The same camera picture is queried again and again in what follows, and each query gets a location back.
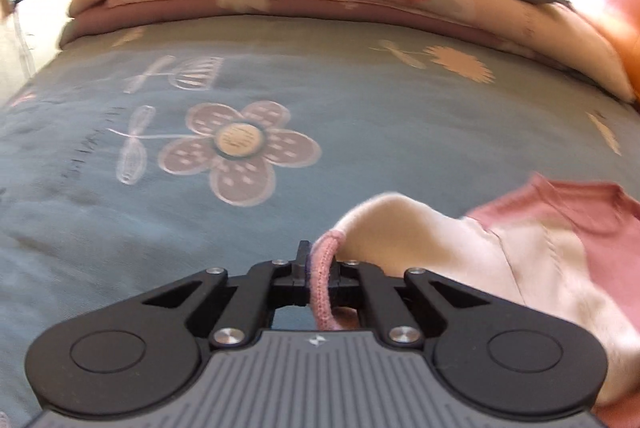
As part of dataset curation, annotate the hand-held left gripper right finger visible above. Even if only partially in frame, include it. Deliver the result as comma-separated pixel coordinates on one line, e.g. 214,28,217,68
331,259,484,348

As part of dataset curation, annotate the blue floral bed sheet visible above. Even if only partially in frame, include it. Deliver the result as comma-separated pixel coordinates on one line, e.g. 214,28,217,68
0,15,640,428

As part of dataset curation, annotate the pink and white knit sweater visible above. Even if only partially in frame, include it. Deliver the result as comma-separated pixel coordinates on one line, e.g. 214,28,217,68
307,173,640,428

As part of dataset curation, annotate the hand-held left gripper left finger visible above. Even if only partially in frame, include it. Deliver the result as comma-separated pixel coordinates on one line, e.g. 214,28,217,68
142,240,311,350

